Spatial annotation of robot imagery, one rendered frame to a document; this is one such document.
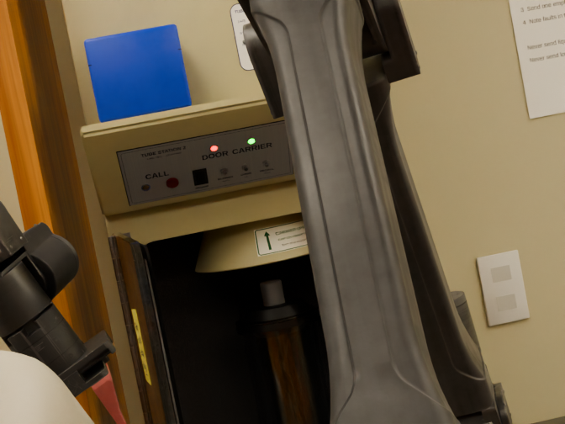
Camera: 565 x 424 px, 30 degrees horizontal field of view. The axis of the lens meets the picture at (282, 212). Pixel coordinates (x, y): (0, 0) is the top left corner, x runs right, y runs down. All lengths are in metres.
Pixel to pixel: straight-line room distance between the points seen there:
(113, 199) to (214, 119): 0.16
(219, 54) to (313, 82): 0.65
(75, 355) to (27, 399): 0.61
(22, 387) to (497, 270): 1.40
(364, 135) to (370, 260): 0.08
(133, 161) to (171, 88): 0.09
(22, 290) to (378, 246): 0.51
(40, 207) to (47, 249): 0.11
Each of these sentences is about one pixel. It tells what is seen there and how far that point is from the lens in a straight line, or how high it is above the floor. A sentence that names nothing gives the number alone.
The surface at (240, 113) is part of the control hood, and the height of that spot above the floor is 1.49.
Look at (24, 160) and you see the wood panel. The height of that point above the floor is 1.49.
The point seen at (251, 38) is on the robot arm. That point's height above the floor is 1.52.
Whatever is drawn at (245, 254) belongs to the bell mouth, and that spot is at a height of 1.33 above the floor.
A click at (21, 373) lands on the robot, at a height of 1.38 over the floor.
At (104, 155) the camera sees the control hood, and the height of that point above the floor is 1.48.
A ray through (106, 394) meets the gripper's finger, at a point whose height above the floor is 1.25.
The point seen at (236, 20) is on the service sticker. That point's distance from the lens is 1.26.
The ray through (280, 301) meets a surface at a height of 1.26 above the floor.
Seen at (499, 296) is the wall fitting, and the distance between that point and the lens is 1.76.
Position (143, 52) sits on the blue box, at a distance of 1.14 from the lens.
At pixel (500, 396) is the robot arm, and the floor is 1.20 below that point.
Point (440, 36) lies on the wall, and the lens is 1.74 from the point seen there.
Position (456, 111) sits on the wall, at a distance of 1.74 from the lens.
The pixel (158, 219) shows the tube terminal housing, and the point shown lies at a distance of 1.24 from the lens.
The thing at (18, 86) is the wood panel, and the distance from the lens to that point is 1.17.
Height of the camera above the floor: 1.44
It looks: 3 degrees down
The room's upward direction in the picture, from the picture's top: 11 degrees counter-clockwise
